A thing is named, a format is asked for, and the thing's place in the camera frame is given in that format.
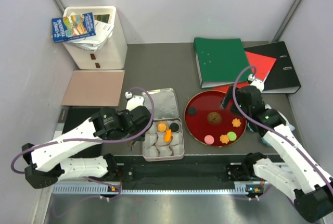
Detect silver tin lid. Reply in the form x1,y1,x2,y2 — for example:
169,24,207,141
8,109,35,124
148,88,180,120

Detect black sandwich cookie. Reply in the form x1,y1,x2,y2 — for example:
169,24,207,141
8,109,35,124
170,122,180,132
187,107,197,116

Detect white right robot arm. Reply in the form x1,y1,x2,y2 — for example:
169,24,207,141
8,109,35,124
221,78,332,223

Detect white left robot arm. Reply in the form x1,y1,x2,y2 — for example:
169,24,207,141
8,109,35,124
22,92,155,189

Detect orange flower cookie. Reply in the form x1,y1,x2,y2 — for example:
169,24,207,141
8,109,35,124
220,135,229,144
232,118,242,128

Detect red folder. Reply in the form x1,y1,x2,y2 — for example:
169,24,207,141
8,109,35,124
213,51,276,93

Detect pink notebook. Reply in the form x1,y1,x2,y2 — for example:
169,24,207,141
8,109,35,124
61,70,125,107

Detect red round lacquer tray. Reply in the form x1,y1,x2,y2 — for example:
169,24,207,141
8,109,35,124
184,90,247,147

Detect black notebook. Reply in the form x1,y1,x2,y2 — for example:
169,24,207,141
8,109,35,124
53,107,102,158

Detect green macaron cookie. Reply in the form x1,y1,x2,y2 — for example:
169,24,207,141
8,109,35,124
227,131,237,141

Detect light blue cat headphones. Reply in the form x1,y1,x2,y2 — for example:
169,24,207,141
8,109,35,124
247,119,296,146

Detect pink sandwich cookie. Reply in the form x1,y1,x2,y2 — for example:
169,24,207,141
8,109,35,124
204,135,214,145

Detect pink cookie tin box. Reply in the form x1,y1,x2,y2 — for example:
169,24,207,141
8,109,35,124
143,118,185,162

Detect white storage bin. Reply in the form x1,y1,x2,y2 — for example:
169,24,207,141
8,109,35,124
63,6,127,70

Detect white papers in bin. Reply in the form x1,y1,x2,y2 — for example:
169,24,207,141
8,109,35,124
67,14,114,52

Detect blue paperback book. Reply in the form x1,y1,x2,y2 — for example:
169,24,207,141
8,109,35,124
51,13,96,43

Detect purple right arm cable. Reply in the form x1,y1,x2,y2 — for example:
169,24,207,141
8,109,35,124
232,65,333,201

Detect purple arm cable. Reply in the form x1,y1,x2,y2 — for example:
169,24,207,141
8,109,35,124
232,65,333,201
10,86,156,198

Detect green ring binder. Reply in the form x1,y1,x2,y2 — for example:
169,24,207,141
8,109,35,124
193,37,250,89

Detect black ring binder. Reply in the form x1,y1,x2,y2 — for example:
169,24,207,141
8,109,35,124
245,41,301,94

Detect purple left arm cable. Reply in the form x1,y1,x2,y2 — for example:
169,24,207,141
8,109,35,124
10,86,156,198

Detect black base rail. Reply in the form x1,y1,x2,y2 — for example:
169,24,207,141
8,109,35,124
88,154,281,183

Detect grey cable duct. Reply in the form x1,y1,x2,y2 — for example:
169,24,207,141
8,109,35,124
52,184,263,195

